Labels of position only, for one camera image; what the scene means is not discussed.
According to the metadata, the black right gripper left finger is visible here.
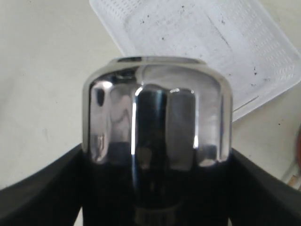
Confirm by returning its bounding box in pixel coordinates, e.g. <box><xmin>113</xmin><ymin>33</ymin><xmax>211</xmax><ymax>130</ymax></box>
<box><xmin>0</xmin><ymin>145</ymin><xmax>82</xmax><ymax>226</ymax></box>

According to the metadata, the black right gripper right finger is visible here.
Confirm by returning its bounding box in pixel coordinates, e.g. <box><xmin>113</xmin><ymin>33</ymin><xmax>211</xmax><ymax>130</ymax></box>
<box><xmin>229</xmin><ymin>149</ymin><xmax>301</xmax><ymax>226</ymax></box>

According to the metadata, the brown round plate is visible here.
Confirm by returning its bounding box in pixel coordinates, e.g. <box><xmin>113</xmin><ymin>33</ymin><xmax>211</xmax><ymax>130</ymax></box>
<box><xmin>293</xmin><ymin>122</ymin><xmax>301</xmax><ymax>189</ymax></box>

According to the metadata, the clear glass cup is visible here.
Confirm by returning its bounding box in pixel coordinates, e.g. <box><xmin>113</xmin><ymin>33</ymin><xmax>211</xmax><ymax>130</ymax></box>
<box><xmin>82</xmin><ymin>56</ymin><xmax>232</xmax><ymax>226</ymax></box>

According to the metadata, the white perforated plastic basket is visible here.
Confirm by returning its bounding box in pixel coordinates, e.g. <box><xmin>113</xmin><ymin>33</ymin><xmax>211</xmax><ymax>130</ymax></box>
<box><xmin>90</xmin><ymin>0</ymin><xmax>301</xmax><ymax>120</ymax></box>

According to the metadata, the wooden chopstick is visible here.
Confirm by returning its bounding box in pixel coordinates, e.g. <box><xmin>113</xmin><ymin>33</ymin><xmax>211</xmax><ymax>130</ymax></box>
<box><xmin>281</xmin><ymin>162</ymin><xmax>301</xmax><ymax>191</ymax></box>

